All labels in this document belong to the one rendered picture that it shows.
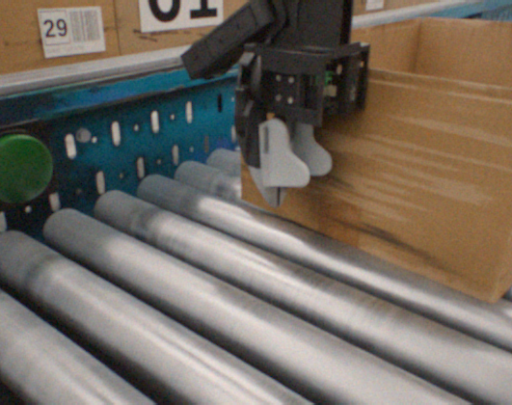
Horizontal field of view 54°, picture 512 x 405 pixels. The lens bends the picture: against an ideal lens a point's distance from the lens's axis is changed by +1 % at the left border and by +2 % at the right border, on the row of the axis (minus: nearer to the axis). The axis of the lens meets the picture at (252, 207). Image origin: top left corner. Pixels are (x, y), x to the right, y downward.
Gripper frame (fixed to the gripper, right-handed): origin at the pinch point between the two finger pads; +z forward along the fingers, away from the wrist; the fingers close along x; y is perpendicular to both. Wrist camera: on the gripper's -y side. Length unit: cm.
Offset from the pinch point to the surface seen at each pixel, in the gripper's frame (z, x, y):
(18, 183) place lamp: 0.3, -13.8, -21.1
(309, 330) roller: 5.3, -9.1, 10.7
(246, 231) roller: 6.4, 1.3, -4.1
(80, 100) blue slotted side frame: -6.0, -4.4, -22.9
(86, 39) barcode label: -11.3, 1.3, -28.8
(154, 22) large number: -12.3, 12.1, -28.8
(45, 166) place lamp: -0.6, -10.6, -21.2
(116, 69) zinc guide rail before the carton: -8.4, 1.0, -23.2
